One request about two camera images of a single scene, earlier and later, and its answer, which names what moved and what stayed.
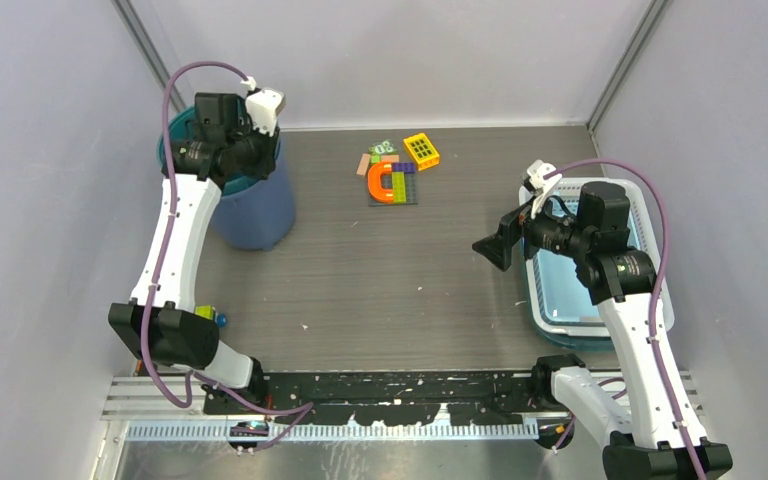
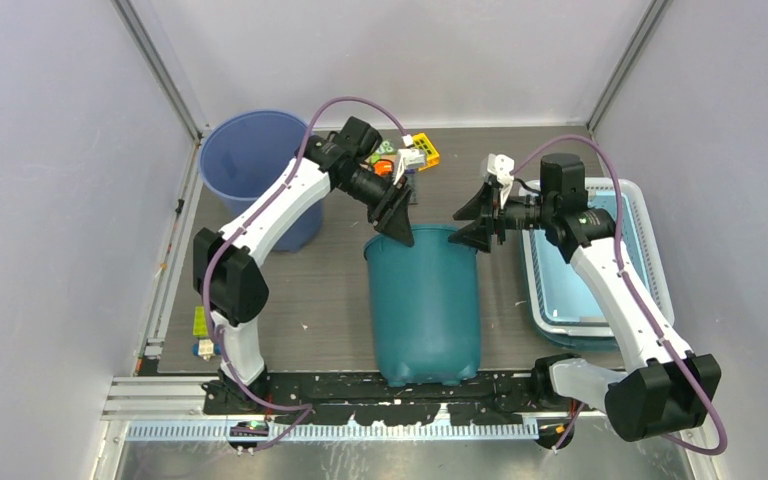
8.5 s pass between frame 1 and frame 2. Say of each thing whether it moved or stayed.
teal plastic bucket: moved
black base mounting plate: stayed
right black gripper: moved
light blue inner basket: stayed
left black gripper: moved
